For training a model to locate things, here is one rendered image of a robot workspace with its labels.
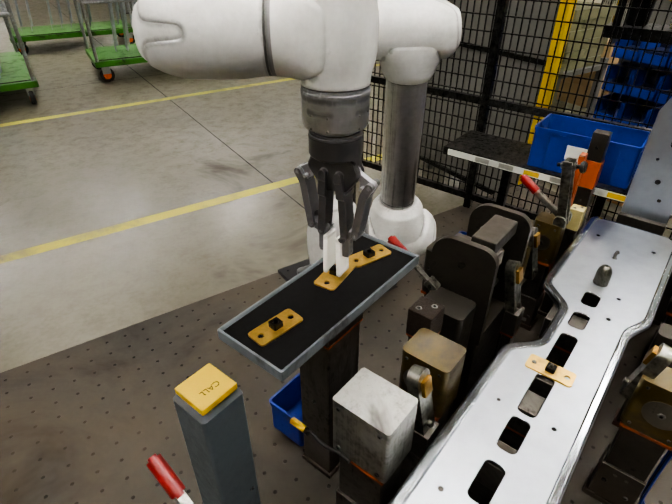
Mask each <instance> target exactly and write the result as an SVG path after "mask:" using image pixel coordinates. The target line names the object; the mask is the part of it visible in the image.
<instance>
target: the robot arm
mask: <svg viewBox="0 0 672 504"><path fill-rule="evenodd" d="M132 27H133V34H134V39H135V42H136V46H137V49H138V51H139V53H140V54H141V56H142V57H143V58H144V59H145V60H146V61H148V63H149V64H150V65H151V66H152V67H154V68H156V69H158V70H160V71H162V72H164V73H167V74H170V75H173V76H177V77H181V78H188V79H204V80H236V79H250V78H255V77H263V76H280V77H287V78H292V79H297V80H300V82H301V87H300V93H301V101H302V122H303V125H304V126H305V127H306V128H307V129H308V146H309V154H310V158H309V160H308V163H307V162H304V163H302V164H301V165H299V166H297V167H296V168H295V169H294V173H295V175H296V177H297V179H298V181H299V183H300V188H301V193H302V198H303V203H304V208H305V213H306V218H307V223H308V227H307V246H308V254H309V261H310V263H309V265H307V266H304V267H300V268H298V269H297V274H299V273H300V272H302V271H303V270H305V269H306V268H308V267H309V266H311V265H312V264H313V263H315V262H316V261H318V260H319V259H321V258H322V257H323V271H324V272H326V273H327V272H328V271H329V269H330V268H331V267H332V266H333V265H334V264H336V275H337V276H338V277H341V275H342V274H343V273H344V272H345V271H346V270H347V269H348V268H349V256H350V255H351V254H352V252H353V240H354V241H356V240H357V239H358V238H359V237H360V236H361V235H362V234H363V233H366V234H368V235H371V236H373V237H376V238H378V239H380V240H383V241H385V242H387V241H388V238H389V237H390V236H391V235H392V236H394V235H395V236H396V237H397V238H398V240H399V241H400V242H401V243H402V244H403V245H404V246H405V247H406V248H407V250H408V251H410V252H412V253H415V254H417V255H420V254H423V253H425V252H426V248H427V246H429V245H430V244H431V243H432V242H433V241H435V239H436V222H435V220H434V218H433V216H432V214H431V213H430V212H429V211H427V210H426V209H423V206H422V203H421V201H420V200H419V198H418V197H417V196H416V195H415V189H416V180H417V171H418V162H419V153H420V144H421V136H422V129H423V120H424V111H425V102H426V93H427V84H428V81H429V80H430V78H431V77H432V76H433V74H434V73H435V70H436V68H437V66H438V64H439V62H440V60H441V59H447V58H448V57H450V56H451V55H452V54H453V53H454V52H455V51H456V49H457V48H458V46H459V44H460V41H461V35H462V20H461V13H460V10H459V8H458V7H456V6H455V5H453V4H451V3H450V2H448V1H447V0H138V1H137V3H136V4H135V5H134V7H133V11H132ZM376 60H379V62H380V66H381V71H382V73H383V75H384V77H385V78H386V91H385V111H384V132H383V153H382V174H381V194H379V195H378V196H377V197H376V198H375V199H374V200H373V203H372V198H373V194H374V192H375V190H376V189H377V188H378V186H379V185H380V181H379V180H378V179H377V178H374V179H373V180H372V179H371V178H370V177H369V176H367V175H366V174H365V173H364V167H363V164H362V154H363V129H364V128H365V127H367V125H368V124H369V106H370V93H371V87H370V83H371V75H372V71H373V67H374V64H375V61H376ZM314 176H315V177H314ZM315 178H316V179H317V181H318V192H317V187H316V182H315ZM358 181H359V182H360V186H359V191H360V192H361V193H360V195H359V198H358V202H357V207H356V204H355V203H354V202H353V193H354V185H355V184H356V183H357V182H358ZM334 192H335V195H334ZM318 195H319V198H318ZM371 203H372V206H371ZM370 207H371V209H370Z"/></svg>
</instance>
